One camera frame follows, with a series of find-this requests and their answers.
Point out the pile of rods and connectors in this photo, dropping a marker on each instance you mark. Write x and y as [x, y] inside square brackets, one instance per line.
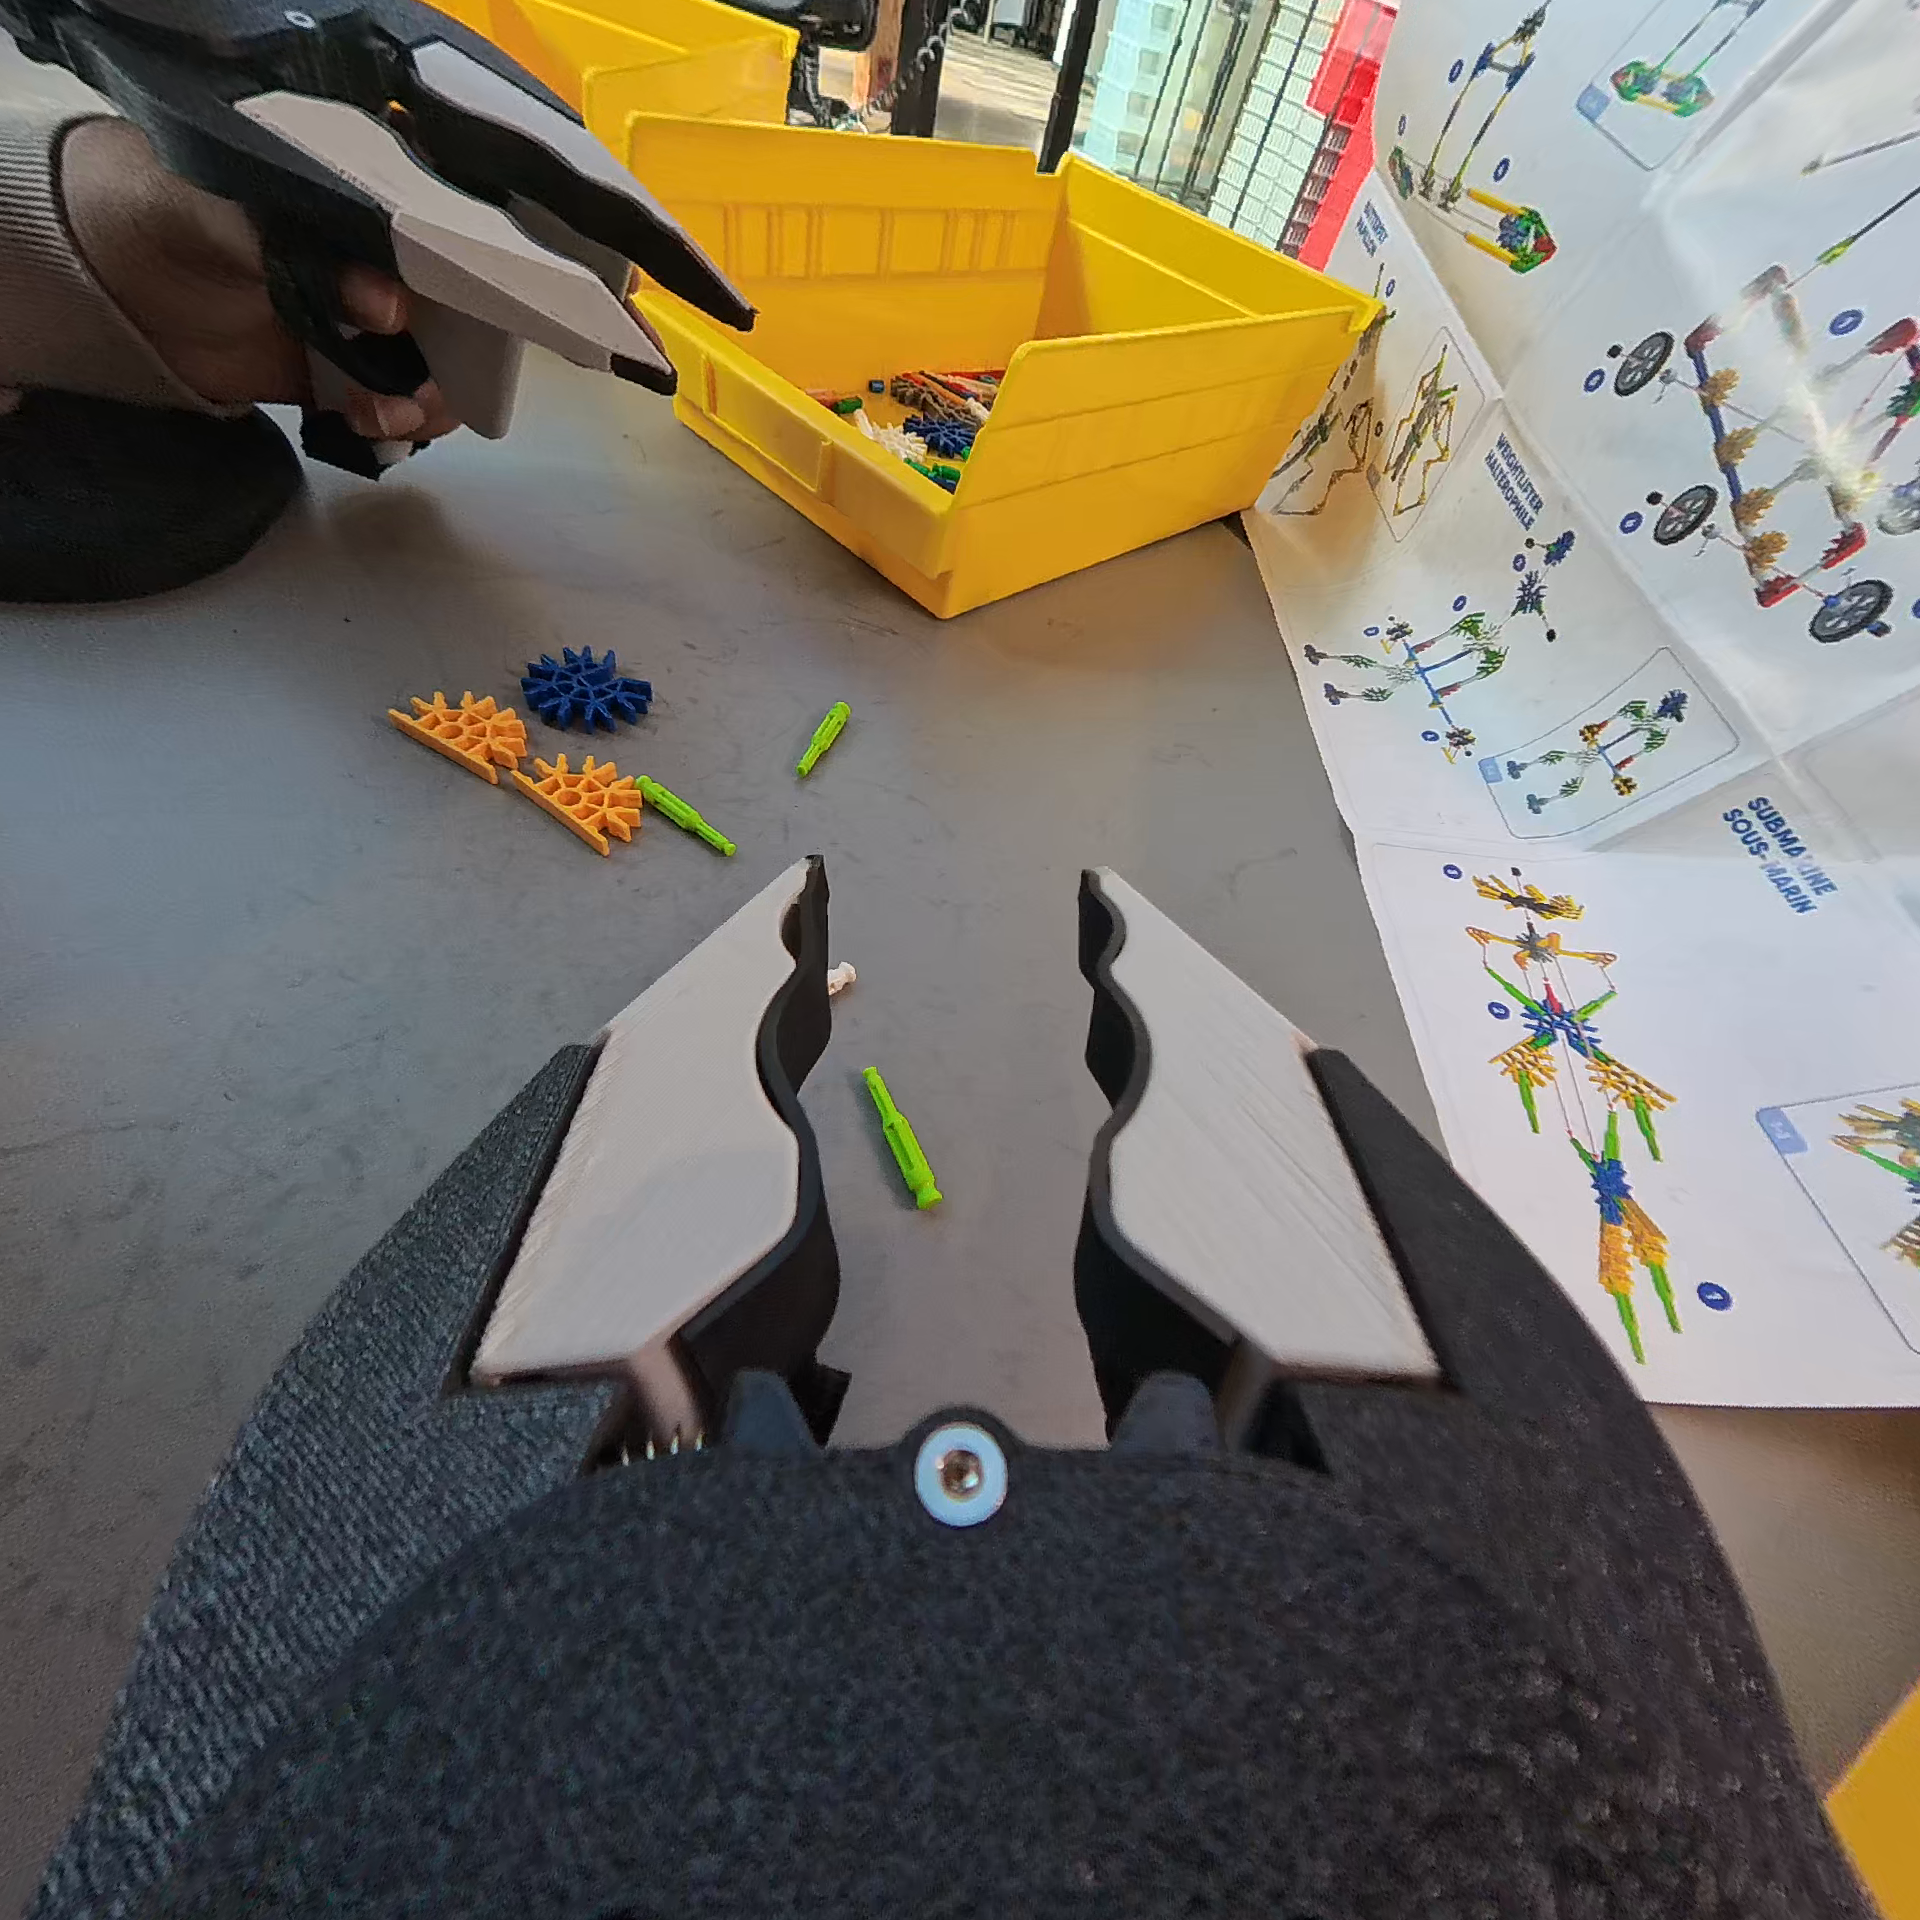
[938, 435]

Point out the lime green rod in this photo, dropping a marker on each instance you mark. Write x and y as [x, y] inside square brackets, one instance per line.
[820, 740]
[681, 813]
[904, 1141]

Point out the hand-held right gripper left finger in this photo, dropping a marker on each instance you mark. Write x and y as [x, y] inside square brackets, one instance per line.
[662, 1184]

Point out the orange fan connector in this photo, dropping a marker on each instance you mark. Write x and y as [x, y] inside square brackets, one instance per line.
[585, 803]

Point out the yellow snowflake connector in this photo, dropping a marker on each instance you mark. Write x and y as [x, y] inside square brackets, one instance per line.
[465, 735]

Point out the yellow plastic bin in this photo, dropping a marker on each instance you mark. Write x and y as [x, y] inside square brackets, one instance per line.
[675, 77]
[1882, 1829]
[1140, 451]

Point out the stack of ribbed plastic trays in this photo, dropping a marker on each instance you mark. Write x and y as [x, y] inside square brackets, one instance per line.
[1201, 89]

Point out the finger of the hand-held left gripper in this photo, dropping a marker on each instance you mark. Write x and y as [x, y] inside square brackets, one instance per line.
[555, 136]
[481, 271]

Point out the white building instruction sheet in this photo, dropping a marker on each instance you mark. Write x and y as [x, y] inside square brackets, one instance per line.
[1724, 750]

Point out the person's left forearm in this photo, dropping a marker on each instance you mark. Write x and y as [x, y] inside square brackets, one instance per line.
[60, 271]

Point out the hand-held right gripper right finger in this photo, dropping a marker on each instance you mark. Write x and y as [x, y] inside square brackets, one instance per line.
[1259, 1184]

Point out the blue snowflake connector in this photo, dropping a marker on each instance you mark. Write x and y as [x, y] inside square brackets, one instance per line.
[585, 691]

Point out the person's left hand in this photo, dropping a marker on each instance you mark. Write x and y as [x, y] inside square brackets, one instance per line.
[194, 284]

